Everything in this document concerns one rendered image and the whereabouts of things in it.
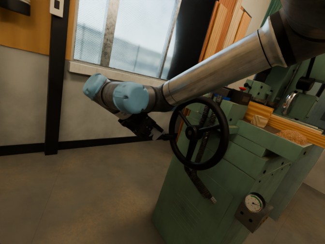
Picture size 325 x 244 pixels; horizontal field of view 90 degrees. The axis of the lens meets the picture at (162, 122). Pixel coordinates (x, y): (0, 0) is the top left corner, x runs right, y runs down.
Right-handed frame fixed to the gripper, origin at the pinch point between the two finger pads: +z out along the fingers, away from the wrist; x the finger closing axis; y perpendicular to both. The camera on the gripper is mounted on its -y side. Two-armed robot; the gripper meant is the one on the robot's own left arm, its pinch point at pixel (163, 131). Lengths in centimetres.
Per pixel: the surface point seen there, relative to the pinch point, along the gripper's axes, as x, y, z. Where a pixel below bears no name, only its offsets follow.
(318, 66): 25, -67, 27
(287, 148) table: 36.1, -21.4, 14.9
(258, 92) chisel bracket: 14.4, -40.9, 18.8
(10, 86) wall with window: -112, 44, -39
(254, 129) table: 24.1, -22.3, 14.4
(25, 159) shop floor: -102, 90, -2
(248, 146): 25.0, -16.3, 17.8
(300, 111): 28, -48, 36
